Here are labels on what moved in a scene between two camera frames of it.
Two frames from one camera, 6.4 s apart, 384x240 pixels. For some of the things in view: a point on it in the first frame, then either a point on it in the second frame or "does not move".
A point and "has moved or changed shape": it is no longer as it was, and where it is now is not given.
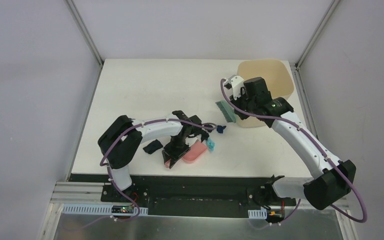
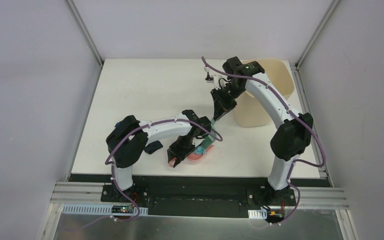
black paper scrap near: x=153 y=146 does not move
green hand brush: x=227 y=111 has moved or changed shape
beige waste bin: x=278 y=74 does not move
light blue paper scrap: x=210 y=145 → x=199 y=150
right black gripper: x=237 y=101 → x=221 y=106
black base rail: x=194 y=195 does not move
